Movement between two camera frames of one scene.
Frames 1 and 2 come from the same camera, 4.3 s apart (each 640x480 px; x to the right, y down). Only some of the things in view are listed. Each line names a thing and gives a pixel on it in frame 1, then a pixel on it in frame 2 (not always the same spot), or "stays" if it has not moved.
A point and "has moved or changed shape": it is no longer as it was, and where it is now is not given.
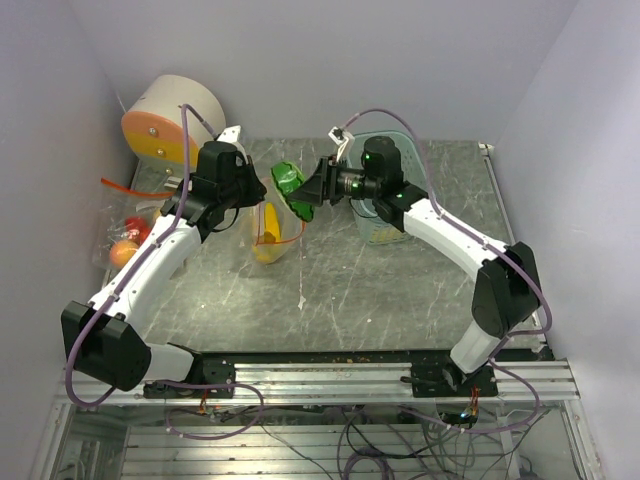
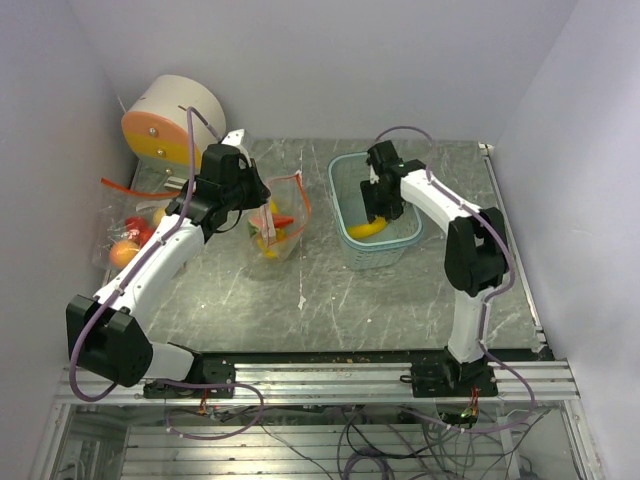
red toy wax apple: (136, 223) stays
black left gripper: (257, 189) stays
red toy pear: (139, 233) stays
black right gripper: (313, 190) to (372, 210)
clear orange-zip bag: (276, 231) has moved or changed shape
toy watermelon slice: (288, 176) to (259, 222)
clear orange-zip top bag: (124, 217) stays
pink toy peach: (121, 252) stays
